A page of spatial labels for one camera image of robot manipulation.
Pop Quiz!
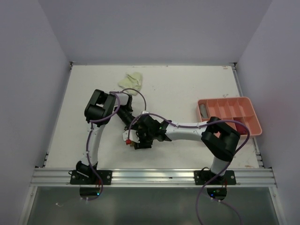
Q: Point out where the pale green underwear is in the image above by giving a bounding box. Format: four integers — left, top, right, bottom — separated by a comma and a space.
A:
118, 72, 143, 96

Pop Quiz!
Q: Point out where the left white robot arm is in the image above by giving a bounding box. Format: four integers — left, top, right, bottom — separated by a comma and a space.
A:
71, 89, 133, 184

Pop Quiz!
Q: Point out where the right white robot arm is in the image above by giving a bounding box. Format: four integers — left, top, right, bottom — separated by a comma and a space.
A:
128, 113, 240, 184

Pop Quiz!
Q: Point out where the dark red rolled underwear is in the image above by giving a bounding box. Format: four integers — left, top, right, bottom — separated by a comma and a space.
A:
235, 121, 248, 135

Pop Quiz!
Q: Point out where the pink divided tray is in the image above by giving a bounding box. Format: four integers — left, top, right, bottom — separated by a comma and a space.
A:
196, 97, 262, 137

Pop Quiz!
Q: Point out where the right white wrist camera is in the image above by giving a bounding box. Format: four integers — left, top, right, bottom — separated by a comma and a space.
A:
122, 130, 140, 144

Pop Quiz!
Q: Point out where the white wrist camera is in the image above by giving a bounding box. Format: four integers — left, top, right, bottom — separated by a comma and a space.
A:
140, 110, 149, 116
122, 130, 140, 144

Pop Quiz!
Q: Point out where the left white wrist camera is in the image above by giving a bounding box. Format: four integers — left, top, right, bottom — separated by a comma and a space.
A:
140, 110, 149, 116

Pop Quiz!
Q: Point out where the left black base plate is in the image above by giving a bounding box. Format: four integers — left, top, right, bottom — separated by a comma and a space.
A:
68, 170, 113, 185

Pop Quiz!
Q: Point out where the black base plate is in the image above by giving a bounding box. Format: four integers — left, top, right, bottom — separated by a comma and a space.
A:
193, 166, 237, 186
68, 170, 113, 185

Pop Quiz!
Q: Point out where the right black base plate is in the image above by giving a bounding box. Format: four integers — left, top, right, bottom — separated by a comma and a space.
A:
193, 166, 237, 186

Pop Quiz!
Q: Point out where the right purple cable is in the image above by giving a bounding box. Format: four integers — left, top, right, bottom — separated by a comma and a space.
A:
127, 112, 251, 225

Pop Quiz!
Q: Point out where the aluminium mounting rail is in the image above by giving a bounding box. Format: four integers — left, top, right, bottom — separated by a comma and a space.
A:
30, 168, 277, 188

